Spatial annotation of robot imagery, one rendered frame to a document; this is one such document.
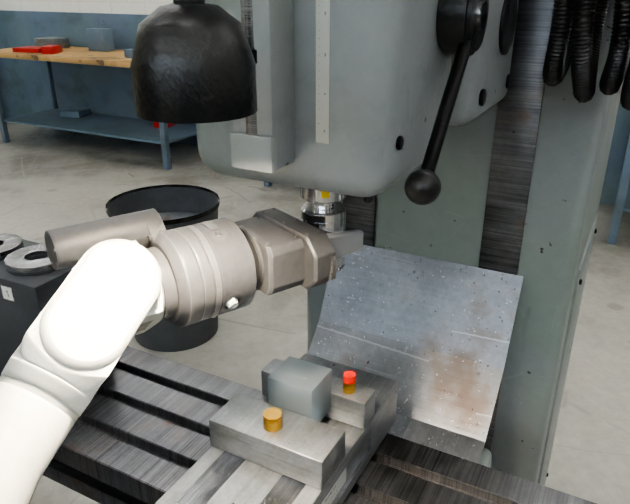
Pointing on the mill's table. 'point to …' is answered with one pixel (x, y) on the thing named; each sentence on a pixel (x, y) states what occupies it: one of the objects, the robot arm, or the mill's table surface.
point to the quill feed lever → (473, 14)
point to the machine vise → (352, 465)
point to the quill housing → (353, 96)
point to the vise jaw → (237, 434)
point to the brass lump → (272, 419)
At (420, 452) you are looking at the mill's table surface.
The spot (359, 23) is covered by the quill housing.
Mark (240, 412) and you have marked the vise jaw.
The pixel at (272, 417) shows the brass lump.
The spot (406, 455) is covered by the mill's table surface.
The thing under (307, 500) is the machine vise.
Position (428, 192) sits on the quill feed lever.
